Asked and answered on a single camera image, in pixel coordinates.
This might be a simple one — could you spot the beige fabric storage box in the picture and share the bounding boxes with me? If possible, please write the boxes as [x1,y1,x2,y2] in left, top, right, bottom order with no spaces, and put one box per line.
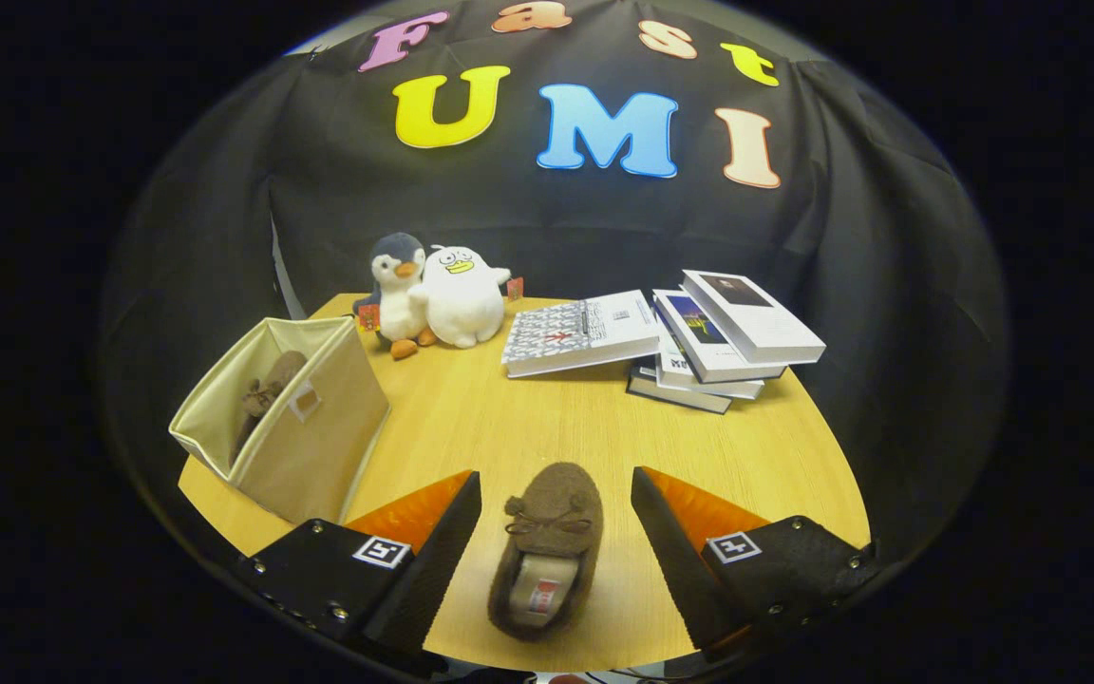
[168,316,392,526]

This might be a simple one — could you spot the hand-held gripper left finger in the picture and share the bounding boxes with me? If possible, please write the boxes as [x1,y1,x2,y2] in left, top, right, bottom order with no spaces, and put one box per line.
[232,468,483,656]

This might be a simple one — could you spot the white book with dark picture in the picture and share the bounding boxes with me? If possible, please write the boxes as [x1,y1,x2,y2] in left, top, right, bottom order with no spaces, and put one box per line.
[682,270,826,367]

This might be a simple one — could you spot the grey white penguin plush toy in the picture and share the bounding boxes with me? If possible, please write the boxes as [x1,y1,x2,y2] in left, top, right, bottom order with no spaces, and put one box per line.
[354,232,439,360]

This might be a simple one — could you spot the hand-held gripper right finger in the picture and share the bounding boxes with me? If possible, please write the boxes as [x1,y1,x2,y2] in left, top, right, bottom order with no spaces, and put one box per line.
[630,465,878,655]

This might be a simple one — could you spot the thin white book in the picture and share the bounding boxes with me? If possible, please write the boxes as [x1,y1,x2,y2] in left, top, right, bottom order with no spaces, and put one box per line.
[656,332,764,400]

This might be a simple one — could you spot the brown fuzzy slipper shoe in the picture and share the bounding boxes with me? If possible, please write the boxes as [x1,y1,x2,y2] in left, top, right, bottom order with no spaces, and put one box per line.
[487,462,605,642]
[229,350,309,466]

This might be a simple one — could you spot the dark grey book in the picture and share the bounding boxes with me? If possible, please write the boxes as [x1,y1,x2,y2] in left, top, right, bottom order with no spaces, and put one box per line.
[627,366,733,415]

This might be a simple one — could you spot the white duck plush toy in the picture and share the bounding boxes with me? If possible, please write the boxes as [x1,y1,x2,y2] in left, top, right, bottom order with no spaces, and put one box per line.
[409,244,525,350]

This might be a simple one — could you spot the book with patterned cover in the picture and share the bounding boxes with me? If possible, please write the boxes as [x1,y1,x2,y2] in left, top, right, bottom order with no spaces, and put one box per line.
[501,290,662,379]

